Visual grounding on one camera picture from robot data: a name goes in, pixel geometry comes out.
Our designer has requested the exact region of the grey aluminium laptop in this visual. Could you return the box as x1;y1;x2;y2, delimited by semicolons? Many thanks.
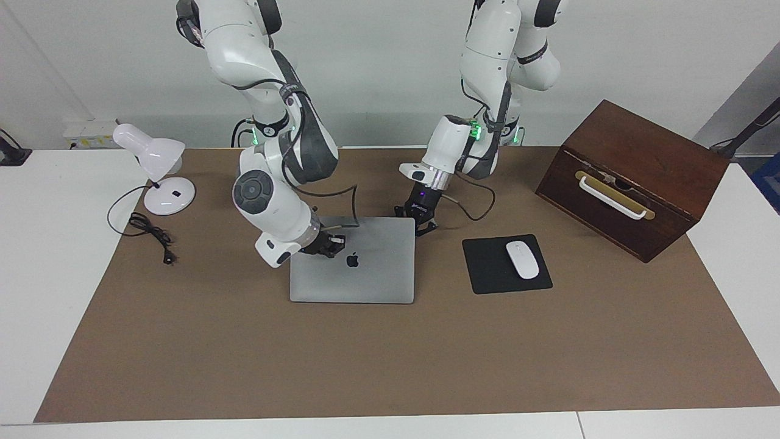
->
289;216;416;305

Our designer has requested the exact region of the black mouse pad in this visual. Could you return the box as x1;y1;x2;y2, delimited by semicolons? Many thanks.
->
462;234;553;295

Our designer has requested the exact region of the white computer mouse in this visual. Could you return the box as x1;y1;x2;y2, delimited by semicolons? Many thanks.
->
506;241;541;280

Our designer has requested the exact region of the brown table mat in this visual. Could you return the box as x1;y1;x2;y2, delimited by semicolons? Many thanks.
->
34;146;780;423

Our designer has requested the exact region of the white desk lamp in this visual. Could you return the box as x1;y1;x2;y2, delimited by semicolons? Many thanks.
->
113;124;196;216

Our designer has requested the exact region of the brass box plate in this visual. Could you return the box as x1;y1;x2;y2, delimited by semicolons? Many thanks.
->
575;171;656;221

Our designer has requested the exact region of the dark wooden box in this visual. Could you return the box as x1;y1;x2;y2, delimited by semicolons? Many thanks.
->
535;99;730;263

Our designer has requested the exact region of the white power strip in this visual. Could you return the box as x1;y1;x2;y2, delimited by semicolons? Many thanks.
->
64;120;118;150

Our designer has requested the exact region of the black stand pole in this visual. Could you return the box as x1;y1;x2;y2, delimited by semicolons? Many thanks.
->
710;98;780;160

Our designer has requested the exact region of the blue crate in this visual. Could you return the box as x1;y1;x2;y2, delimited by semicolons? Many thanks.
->
751;152;780;214

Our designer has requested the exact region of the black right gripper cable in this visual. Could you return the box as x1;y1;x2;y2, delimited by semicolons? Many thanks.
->
232;79;360;231

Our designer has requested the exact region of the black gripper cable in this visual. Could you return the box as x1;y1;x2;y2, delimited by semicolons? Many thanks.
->
232;79;360;231
445;171;496;222

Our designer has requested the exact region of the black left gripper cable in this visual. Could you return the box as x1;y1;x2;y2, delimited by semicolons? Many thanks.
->
445;171;496;222

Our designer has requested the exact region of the black lamp cable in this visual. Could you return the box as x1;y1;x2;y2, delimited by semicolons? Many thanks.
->
107;185;177;265

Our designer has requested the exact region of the white box handle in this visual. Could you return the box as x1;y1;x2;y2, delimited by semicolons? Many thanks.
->
578;176;648;220

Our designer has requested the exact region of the black clamp mount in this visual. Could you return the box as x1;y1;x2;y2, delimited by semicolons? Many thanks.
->
0;129;32;166

